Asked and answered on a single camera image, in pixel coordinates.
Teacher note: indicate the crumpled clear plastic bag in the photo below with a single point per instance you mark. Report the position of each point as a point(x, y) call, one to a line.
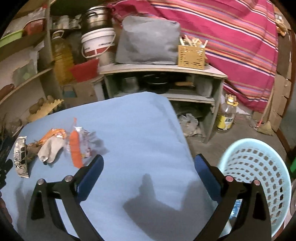
point(189, 125)

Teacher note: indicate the white plastic bucket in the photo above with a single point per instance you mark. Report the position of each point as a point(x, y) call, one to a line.
point(97, 42)

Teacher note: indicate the brown peel scrap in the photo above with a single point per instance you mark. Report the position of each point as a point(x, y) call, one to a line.
point(33, 150)

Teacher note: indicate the green bottle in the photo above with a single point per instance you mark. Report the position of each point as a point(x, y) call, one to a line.
point(293, 166)

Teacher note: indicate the clear plastic container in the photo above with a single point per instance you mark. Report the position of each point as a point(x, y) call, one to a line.
point(24, 73)

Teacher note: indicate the low wooden cabinet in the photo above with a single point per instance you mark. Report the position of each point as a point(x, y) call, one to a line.
point(161, 69)

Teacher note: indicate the red striped curtain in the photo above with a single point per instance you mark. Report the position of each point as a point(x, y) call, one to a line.
point(231, 46)

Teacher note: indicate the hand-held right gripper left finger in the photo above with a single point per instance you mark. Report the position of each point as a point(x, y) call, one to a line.
point(91, 178)

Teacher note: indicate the egg carton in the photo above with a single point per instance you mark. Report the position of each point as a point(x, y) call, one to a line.
point(46, 110)

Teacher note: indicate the small oil bottle yellow cap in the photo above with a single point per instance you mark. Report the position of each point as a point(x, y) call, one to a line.
point(226, 115)

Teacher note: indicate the wooden shelf unit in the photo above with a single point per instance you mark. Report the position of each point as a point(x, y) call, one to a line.
point(47, 46)

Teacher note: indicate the straw broom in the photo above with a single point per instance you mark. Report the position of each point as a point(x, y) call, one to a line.
point(266, 126)

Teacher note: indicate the grey fabric bag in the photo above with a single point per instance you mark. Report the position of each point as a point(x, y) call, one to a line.
point(148, 41)

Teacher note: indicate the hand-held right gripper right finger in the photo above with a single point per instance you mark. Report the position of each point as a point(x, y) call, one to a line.
point(207, 178)

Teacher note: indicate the red plastic basket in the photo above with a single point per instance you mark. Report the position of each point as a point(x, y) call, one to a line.
point(83, 70)

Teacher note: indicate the orange and grey wrapper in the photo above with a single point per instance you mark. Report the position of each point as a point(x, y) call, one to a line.
point(50, 146)

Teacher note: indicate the black pan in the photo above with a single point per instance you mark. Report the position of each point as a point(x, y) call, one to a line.
point(157, 82)

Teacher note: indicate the row of jars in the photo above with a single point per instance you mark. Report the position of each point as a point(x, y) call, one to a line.
point(67, 22)

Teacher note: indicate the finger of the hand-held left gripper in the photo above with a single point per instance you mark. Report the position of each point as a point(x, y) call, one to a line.
point(4, 172)

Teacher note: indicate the green plastic tray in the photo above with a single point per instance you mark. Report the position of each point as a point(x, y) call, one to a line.
point(10, 38)

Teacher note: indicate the sweet potatoes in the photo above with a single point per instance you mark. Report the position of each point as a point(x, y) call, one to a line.
point(5, 90)

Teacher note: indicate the silver and black wrapper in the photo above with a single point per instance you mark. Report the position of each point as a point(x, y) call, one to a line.
point(20, 157)

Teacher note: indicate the yellow utensil holder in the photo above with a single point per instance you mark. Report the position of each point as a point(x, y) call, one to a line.
point(191, 58)

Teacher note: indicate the blue table cloth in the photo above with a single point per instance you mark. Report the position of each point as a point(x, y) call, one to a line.
point(138, 139)

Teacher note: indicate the steel cooking pot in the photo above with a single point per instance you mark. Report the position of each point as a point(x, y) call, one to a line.
point(96, 18)

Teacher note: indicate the stacked cardboard sheets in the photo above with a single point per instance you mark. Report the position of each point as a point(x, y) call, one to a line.
point(281, 99)

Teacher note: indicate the small red basket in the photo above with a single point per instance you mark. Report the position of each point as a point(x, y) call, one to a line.
point(34, 26)

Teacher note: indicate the light blue plastic basket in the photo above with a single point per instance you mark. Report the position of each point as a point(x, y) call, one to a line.
point(278, 162)

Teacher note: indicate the large oil bottle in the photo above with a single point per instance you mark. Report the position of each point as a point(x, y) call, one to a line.
point(61, 60)

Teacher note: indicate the brown cardboard box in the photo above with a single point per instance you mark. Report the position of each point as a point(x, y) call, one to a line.
point(79, 92)

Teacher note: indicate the bundle of wooden utensils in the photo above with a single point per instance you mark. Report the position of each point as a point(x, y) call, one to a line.
point(193, 41)

